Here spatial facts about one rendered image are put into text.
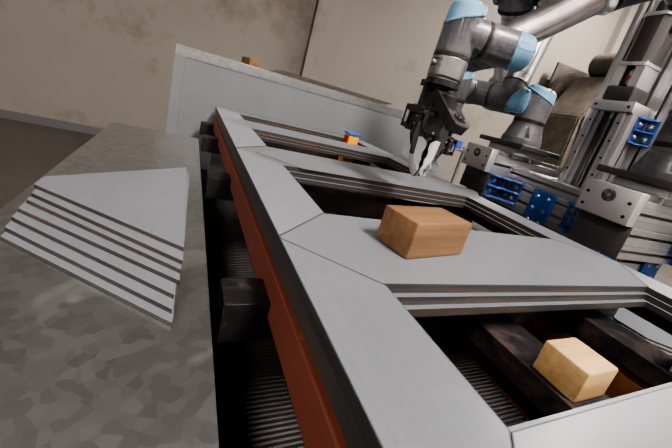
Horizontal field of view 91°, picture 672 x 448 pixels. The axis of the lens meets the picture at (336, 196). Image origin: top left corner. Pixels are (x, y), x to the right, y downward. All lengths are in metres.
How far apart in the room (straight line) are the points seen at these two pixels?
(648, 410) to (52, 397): 0.45
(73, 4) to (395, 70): 3.48
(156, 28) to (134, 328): 3.90
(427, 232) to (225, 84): 1.30
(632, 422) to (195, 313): 0.39
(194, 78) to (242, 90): 0.20
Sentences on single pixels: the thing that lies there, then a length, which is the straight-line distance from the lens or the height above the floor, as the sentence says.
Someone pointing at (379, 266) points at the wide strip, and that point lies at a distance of 0.38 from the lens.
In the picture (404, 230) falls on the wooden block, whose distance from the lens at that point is 0.42.
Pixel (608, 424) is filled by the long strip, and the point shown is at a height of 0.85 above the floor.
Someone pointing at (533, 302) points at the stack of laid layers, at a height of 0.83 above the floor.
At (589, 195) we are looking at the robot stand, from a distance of 1.15.
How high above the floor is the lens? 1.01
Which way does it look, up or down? 16 degrees down
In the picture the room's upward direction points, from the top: 16 degrees clockwise
